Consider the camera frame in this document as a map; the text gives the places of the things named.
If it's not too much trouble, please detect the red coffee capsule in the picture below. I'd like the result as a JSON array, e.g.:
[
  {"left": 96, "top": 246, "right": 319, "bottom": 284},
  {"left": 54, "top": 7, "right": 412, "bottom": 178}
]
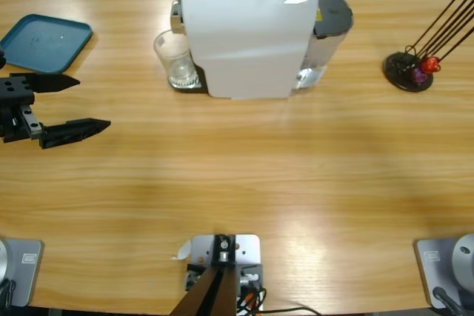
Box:
[{"left": 420, "top": 56, "right": 441, "bottom": 75}]

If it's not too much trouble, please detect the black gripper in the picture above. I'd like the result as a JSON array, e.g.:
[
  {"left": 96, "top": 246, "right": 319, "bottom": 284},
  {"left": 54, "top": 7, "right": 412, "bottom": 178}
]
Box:
[{"left": 0, "top": 73, "right": 112, "bottom": 149}]

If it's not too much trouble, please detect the clear water tank dark lid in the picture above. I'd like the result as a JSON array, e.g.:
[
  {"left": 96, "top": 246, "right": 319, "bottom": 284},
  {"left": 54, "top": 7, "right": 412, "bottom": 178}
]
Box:
[{"left": 296, "top": 0, "right": 355, "bottom": 90}]

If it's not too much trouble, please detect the thin black cable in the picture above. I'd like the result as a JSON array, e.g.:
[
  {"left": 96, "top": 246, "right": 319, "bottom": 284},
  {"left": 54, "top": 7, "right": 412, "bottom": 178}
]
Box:
[{"left": 258, "top": 306, "right": 321, "bottom": 316}]

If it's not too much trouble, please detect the clear drinking glass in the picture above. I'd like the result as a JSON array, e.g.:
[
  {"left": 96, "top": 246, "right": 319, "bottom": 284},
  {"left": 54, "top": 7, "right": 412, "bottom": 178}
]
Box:
[{"left": 153, "top": 30, "right": 197, "bottom": 90}]

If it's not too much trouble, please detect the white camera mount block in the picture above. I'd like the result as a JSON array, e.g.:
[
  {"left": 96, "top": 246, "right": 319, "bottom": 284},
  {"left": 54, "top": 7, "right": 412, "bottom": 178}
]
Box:
[{"left": 184, "top": 233, "right": 264, "bottom": 313}]

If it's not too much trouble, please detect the teal plastic tray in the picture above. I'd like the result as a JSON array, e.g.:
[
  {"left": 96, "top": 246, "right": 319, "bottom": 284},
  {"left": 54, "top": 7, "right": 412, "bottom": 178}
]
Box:
[{"left": 0, "top": 14, "right": 93, "bottom": 75}]

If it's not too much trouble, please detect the white paper tape strip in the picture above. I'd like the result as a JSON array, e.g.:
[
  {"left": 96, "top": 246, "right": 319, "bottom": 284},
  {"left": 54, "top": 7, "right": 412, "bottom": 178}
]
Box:
[{"left": 170, "top": 240, "right": 193, "bottom": 261}]

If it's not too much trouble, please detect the metal grille drip tray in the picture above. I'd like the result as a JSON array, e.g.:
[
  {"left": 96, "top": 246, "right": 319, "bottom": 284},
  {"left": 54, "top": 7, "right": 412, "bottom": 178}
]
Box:
[{"left": 168, "top": 66, "right": 208, "bottom": 94}]

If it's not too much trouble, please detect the dark camera mount post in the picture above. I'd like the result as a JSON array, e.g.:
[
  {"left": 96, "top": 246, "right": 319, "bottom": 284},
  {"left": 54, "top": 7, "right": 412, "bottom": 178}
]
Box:
[{"left": 172, "top": 233, "right": 238, "bottom": 316}]

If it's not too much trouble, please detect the grey base plate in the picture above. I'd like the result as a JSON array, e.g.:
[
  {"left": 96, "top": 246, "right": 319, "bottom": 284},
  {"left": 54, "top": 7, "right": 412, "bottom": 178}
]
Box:
[
  {"left": 413, "top": 238, "right": 474, "bottom": 309},
  {"left": 0, "top": 238, "right": 44, "bottom": 308}
]

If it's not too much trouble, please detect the orange and black cable bundle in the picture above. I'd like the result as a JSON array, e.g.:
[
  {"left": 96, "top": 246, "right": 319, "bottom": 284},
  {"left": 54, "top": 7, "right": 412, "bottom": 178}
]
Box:
[{"left": 236, "top": 286, "right": 267, "bottom": 316}]

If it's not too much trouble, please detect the black capsule holder with rods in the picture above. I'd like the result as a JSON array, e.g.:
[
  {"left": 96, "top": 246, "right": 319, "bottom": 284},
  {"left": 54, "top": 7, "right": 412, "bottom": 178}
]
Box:
[{"left": 384, "top": 0, "right": 474, "bottom": 93}]

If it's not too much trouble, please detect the black base cable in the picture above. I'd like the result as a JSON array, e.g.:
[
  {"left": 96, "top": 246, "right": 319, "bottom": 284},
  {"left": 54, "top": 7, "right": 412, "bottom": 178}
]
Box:
[
  {"left": 432, "top": 286, "right": 466, "bottom": 316},
  {"left": 0, "top": 278, "right": 18, "bottom": 308}
]

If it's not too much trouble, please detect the white capsule coffee machine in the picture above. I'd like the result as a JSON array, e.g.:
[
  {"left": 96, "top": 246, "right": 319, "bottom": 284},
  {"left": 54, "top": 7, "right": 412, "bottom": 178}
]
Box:
[{"left": 169, "top": 0, "right": 320, "bottom": 101}]

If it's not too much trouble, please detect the purple coffee capsule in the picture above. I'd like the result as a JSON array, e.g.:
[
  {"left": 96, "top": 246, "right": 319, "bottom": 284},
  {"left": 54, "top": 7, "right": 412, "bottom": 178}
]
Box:
[{"left": 411, "top": 67, "right": 429, "bottom": 86}]

